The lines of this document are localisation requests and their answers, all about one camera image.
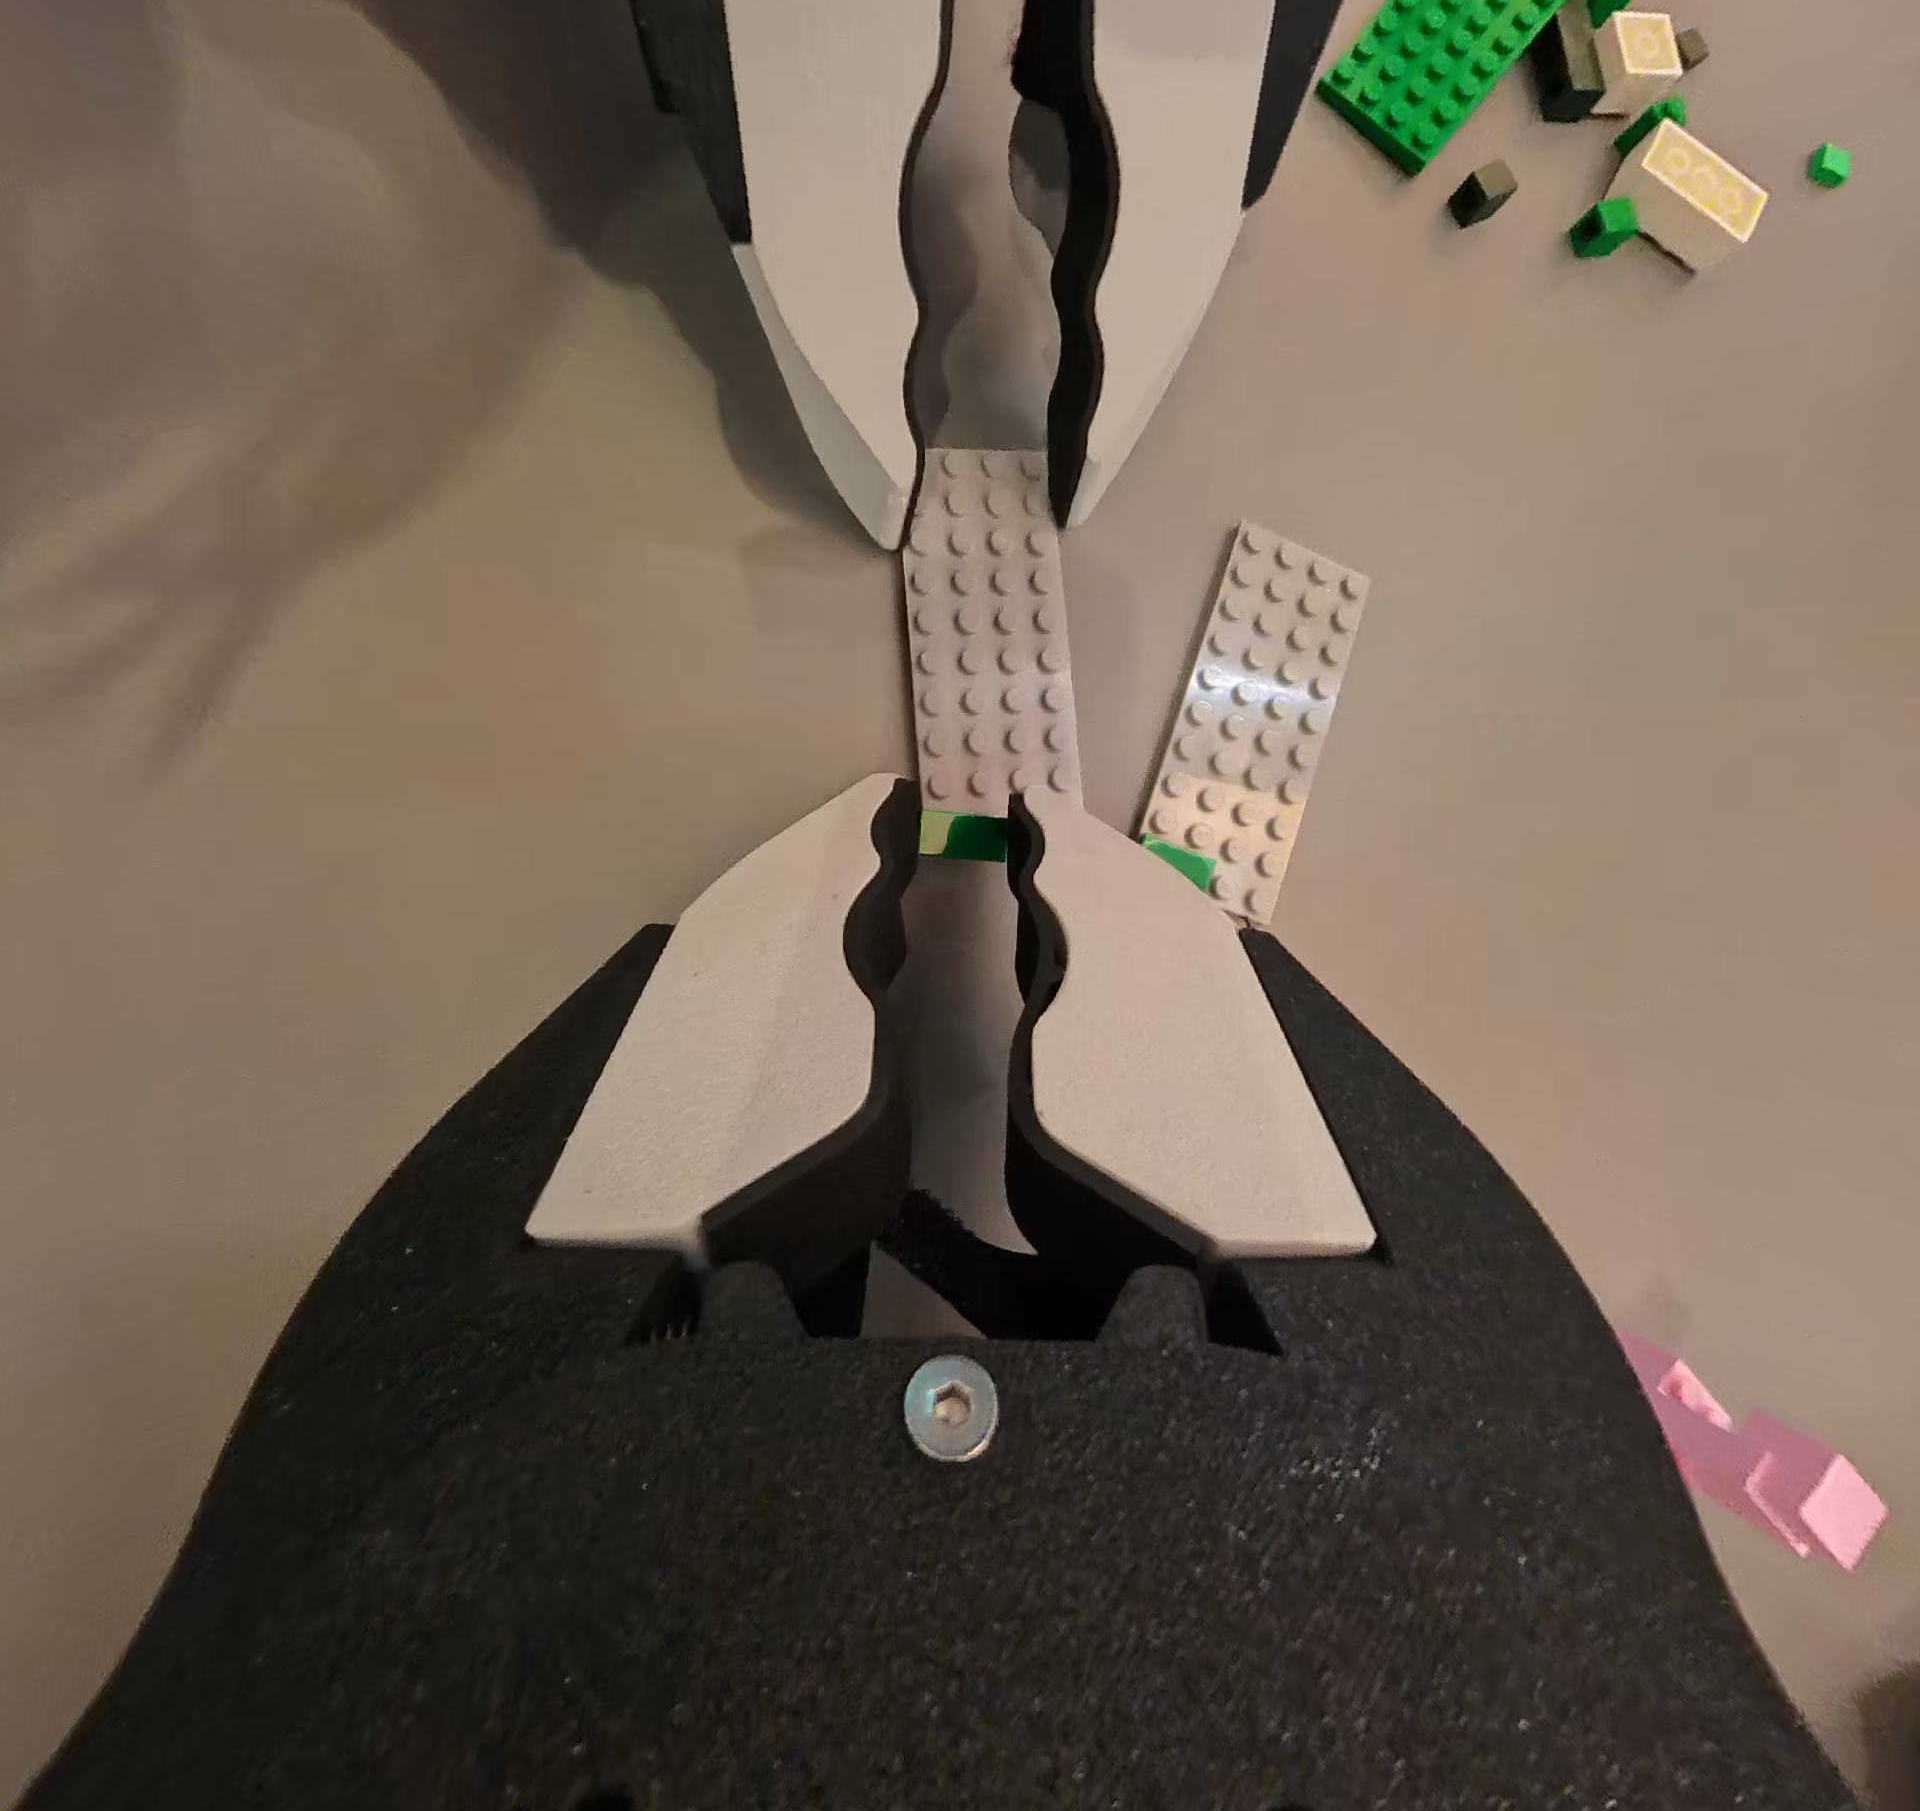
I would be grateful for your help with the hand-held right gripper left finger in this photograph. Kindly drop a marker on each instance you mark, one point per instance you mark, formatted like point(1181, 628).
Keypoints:
point(721, 1061)

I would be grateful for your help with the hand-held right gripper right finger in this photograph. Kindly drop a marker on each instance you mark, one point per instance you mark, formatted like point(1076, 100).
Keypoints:
point(1185, 1061)

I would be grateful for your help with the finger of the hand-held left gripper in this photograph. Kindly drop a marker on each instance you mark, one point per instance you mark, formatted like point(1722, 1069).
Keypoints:
point(1185, 116)
point(818, 190)

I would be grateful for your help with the small green plate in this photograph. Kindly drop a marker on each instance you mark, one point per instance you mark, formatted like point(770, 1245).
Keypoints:
point(960, 835)

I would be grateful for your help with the grey studded plate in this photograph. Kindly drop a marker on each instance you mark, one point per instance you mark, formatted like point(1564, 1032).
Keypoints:
point(1267, 702)
point(984, 626)

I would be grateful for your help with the grey desk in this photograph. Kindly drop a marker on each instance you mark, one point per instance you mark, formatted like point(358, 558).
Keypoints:
point(301, 792)

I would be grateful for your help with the small green tile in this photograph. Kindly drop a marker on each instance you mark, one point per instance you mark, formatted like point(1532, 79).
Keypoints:
point(1181, 866)

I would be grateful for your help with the dark green brick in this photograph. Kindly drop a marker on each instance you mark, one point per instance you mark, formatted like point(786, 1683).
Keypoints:
point(1480, 195)

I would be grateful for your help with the long green studded plate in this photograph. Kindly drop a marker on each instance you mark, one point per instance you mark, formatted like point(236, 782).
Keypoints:
point(1479, 19)

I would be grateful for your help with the pile of small green bricks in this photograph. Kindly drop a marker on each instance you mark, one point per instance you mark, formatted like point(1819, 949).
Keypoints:
point(1602, 228)

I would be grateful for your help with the white printed brick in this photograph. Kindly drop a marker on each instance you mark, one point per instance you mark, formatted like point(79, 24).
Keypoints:
point(1687, 198)
point(1638, 59)

